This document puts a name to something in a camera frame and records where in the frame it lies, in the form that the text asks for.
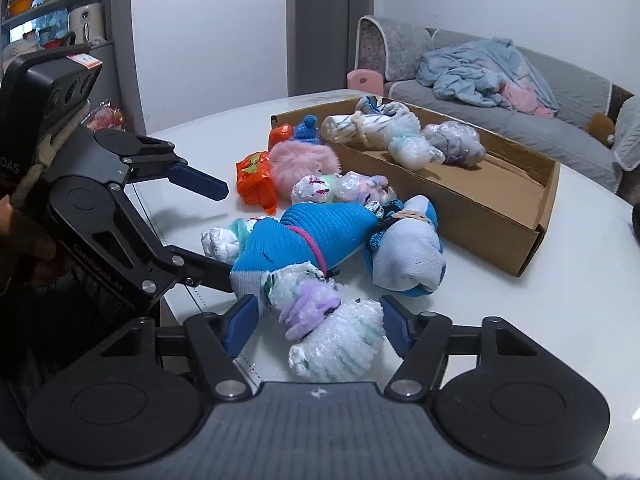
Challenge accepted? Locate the orange plastic bundle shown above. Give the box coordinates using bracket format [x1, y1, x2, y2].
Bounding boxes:
[235, 151, 278, 216]
[268, 124, 294, 151]

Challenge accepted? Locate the bubble white bundle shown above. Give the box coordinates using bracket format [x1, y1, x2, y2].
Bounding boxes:
[262, 262, 385, 382]

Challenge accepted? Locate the pink fluffy pompom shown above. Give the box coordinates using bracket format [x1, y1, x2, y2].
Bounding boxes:
[269, 140, 341, 198]

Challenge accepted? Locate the blue knit sock pink band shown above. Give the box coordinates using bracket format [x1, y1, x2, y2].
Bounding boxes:
[230, 203, 378, 308]

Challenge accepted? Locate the blue knitted mini hat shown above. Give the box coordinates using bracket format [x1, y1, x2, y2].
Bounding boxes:
[293, 114, 321, 145]

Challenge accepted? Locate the pastel plastic wrapped bundle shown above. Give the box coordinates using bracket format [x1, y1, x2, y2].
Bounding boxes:
[290, 171, 397, 205]

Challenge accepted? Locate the cardboard box tray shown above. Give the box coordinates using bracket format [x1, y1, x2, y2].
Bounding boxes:
[270, 97, 561, 278]

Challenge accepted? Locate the white sock roll blue trim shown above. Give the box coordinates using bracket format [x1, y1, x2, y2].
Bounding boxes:
[355, 96, 411, 118]

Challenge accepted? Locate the grey shelf unit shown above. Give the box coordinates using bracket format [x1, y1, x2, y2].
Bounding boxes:
[1, 0, 145, 133]

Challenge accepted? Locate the white striped sock bundle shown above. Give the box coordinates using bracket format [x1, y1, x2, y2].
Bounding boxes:
[320, 112, 445, 171]

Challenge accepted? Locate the plastic wrapped white bundle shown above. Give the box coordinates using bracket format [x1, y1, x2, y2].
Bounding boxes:
[421, 120, 486, 168]

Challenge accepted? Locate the pink child chair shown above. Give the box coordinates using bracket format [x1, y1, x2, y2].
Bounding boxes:
[346, 68, 385, 96]

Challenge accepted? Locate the black cloth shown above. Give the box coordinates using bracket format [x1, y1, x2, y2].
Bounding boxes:
[631, 203, 640, 244]

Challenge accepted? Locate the light blue blanket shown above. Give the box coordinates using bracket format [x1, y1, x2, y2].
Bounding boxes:
[416, 38, 559, 118]

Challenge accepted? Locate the grey sofa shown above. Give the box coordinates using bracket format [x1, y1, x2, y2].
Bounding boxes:
[355, 15, 639, 204]

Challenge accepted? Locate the brown plush toy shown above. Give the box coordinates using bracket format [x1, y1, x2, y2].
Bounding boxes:
[586, 113, 615, 148]

